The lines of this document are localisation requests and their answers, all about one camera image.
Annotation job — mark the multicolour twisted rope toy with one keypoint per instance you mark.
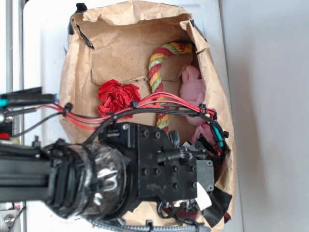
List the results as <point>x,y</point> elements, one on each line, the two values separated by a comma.
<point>154,76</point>

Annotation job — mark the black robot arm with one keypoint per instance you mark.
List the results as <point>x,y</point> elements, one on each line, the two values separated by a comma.
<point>130,163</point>

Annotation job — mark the red crumpled paper ball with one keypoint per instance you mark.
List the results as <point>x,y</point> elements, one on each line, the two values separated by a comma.
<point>116,96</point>

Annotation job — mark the brown paper bag box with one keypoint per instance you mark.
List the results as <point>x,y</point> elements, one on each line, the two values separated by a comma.
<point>117,41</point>

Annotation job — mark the pink plush bunny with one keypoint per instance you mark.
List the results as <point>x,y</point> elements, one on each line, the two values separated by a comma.
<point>193,91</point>

